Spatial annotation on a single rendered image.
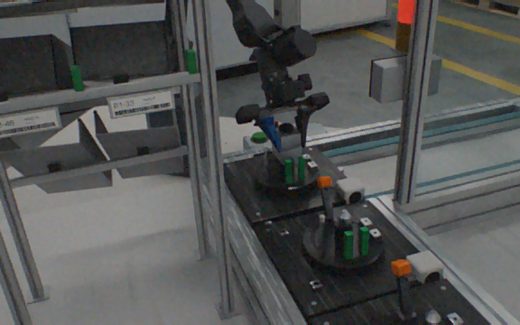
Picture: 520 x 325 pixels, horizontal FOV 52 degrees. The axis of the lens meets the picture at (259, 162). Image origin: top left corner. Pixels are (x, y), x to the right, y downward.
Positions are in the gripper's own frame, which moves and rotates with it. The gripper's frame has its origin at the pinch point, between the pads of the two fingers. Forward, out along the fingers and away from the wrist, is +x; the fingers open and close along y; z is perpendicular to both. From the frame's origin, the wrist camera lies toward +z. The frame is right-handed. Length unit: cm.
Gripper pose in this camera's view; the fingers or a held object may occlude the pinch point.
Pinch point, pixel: (288, 133)
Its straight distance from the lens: 107.4
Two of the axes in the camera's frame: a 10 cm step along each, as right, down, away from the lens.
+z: 2.4, -1.5, -9.6
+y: 9.4, -1.9, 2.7
